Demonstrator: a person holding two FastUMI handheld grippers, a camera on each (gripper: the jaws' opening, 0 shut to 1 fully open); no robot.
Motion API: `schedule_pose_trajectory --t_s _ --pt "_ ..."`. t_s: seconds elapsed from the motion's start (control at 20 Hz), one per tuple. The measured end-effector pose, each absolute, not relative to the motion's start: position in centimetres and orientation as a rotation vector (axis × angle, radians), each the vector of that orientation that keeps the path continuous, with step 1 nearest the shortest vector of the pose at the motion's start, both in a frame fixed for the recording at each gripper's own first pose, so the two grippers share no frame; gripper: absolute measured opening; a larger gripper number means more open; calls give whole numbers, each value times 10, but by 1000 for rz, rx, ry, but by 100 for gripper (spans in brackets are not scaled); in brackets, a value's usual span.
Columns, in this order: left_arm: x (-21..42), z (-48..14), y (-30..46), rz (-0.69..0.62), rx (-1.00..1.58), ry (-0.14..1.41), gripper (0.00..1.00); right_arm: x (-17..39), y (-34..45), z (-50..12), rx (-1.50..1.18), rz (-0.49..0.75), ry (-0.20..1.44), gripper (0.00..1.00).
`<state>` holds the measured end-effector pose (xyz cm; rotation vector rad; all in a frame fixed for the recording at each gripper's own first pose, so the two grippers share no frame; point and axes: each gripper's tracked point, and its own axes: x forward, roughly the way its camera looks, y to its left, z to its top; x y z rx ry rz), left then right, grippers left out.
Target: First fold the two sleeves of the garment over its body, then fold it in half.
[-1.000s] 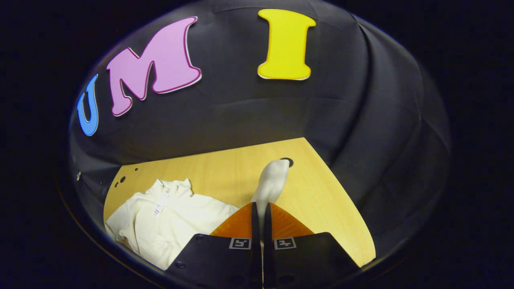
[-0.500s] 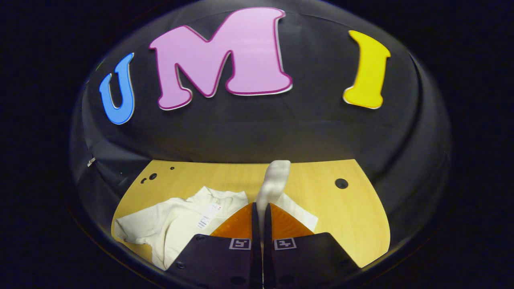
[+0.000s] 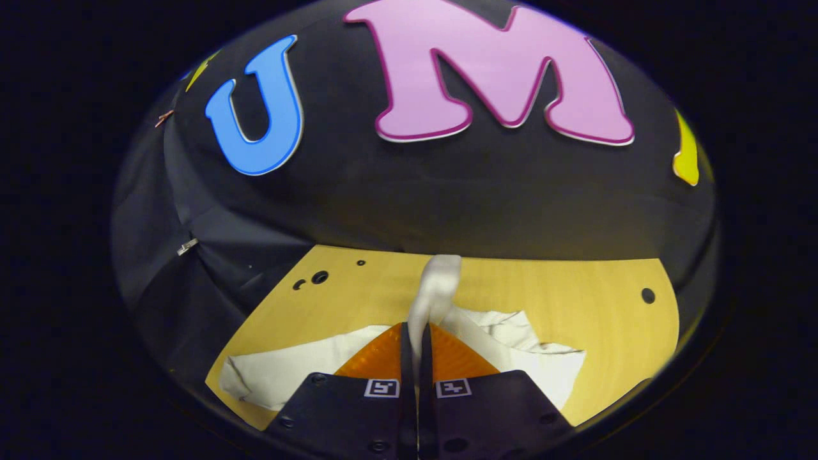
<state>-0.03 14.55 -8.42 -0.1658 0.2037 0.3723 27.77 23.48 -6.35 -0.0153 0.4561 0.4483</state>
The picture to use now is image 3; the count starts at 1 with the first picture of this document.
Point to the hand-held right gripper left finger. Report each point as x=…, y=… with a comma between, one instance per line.
x=408, y=358

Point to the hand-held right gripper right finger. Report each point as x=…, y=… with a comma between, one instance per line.
x=426, y=358

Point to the white garment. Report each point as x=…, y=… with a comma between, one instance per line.
x=287, y=377

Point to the black backdrop cloth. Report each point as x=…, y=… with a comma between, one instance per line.
x=447, y=204

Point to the small silver clip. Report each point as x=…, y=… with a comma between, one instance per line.
x=187, y=246

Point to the small red clip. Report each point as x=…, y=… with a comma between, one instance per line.
x=164, y=117

